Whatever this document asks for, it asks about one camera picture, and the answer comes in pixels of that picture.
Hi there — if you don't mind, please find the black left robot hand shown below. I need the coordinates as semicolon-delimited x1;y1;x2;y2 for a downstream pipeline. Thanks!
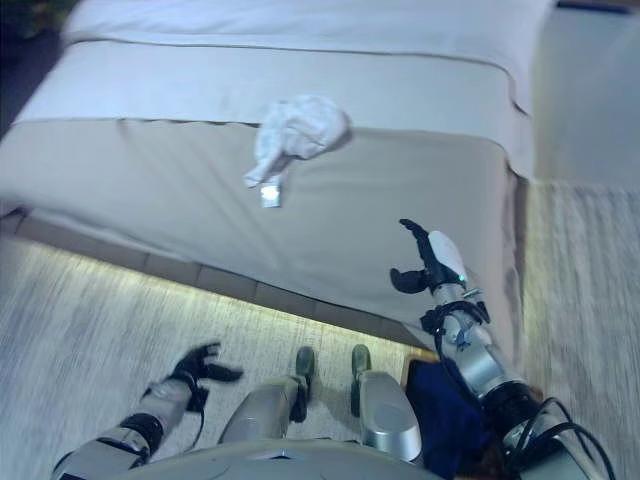
167;342;245;396

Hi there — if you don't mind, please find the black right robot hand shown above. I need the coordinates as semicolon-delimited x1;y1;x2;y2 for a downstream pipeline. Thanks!
389;218;469;296

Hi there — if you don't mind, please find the dark navy garment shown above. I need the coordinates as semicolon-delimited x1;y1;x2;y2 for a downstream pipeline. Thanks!
407;357;496;480

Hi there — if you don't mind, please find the white garment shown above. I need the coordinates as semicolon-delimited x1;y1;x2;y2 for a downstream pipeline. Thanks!
243;93;353;209

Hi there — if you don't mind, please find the dark bed base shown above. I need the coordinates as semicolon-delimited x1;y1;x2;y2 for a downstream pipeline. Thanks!
0;209;431;361

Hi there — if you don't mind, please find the large bed grey cover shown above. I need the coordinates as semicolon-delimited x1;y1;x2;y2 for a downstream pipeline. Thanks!
0;117;526;351

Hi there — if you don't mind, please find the silver left robot leg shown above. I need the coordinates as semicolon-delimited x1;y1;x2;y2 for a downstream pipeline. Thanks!
219;374;311;444

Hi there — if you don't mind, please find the silver robot leg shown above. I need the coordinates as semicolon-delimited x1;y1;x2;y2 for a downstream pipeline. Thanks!
219;374;311;444
349;369;424;464

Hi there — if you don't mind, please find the dark left robot foot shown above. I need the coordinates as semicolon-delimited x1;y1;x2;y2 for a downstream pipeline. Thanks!
294;346;317;381

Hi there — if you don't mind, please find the grey robot torso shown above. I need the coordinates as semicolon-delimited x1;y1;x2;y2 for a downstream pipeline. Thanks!
124;438;426;480

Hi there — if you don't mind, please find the large grey streaked rug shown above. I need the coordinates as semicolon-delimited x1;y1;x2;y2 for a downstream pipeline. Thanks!
0;177;640;480

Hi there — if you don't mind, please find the silver right robot leg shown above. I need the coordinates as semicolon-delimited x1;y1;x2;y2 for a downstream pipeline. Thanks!
349;369;424;464

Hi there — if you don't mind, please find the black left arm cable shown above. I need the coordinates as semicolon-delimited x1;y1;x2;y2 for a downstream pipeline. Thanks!
187;394;206;446

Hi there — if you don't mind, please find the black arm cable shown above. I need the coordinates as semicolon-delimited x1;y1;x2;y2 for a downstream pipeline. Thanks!
187;394;206;446
499;397;616;480

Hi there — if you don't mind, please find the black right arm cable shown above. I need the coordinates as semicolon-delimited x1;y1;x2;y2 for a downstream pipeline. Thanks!
499;397;616;480

